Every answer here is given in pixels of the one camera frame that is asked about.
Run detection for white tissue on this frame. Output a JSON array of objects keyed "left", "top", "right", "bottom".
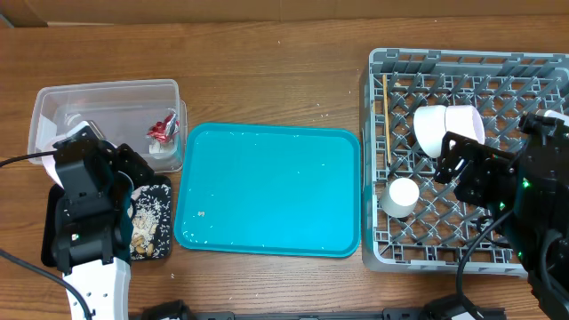
[{"left": 148, "top": 140, "right": 176, "bottom": 156}]

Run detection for red snack wrapper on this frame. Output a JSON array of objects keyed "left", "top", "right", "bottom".
[{"left": 147, "top": 113, "right": 180, "bottom": 144}]

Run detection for white bowl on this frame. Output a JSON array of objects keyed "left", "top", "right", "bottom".
[
  {"left": 413, "top": 105, "right": 446, "bottom": 158},
  {"left": 445, "top": 105, "right": 485, "bottom": 144}
]

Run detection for white cup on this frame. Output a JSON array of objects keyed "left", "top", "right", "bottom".
[{"left": 380, "top": 178, "right": 420, "bottom": 219}]

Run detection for wooden chopstick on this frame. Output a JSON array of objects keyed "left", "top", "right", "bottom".
[{"left": 382, "top": 74, "right": 392, "bottom": 165}]

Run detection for plate with peanuts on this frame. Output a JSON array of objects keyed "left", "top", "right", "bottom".
[{"left": 42, "top": 134, "right": 69, "bottom": 188}]

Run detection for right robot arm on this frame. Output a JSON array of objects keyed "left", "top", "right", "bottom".
[{"left": 435, "top": 111, "right": 568, "bottom": 319}]

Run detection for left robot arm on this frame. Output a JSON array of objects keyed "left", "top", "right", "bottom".
[{"left": 1, "top": 138, "right": 154, "bottom": 319}]

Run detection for grey dishwasher rack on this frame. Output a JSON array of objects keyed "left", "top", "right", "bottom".
[{"left": 360, "top": 48, "right": 568, "bottom": 272}]

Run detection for clear plastic bin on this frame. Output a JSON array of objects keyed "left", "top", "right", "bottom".
[{"left": 28, "top": 79, "right": 188, "bottom": 173}]

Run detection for black plastic bin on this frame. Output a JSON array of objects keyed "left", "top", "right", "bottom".
[{"left": 41, "top": 175, "right": 172, "bottom": 268}]

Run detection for spilled rice and peanuts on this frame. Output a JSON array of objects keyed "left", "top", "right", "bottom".
[{"left": 128, "top": 181, "right": 172, "bottom": 260}]

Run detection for teal plastic tray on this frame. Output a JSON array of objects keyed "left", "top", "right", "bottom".
[{"left": 173, "top": 123, "right": 361, "bottom": 259}]

